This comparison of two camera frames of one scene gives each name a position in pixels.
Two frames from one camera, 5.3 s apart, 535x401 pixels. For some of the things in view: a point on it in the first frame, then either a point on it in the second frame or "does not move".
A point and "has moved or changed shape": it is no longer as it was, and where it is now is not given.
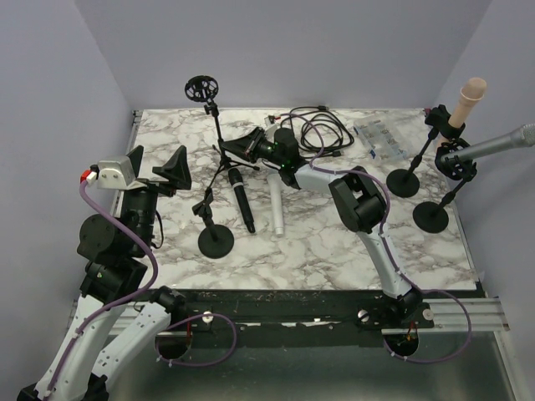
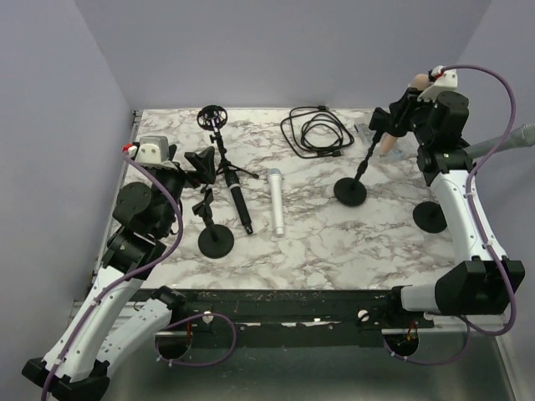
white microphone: x=274 y=183 does not move
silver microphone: x=523 y=136 does not move
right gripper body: x=260 y=149 to x=413 y=112
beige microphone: x=470 y=94 to x=418 y=82
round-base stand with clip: x=405 y=183 has moved or changed shape
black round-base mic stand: x=215 y=241 does not move
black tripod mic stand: x=201 y=88 to x=215 y=117
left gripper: x=175 y=170 to x=204 y=163
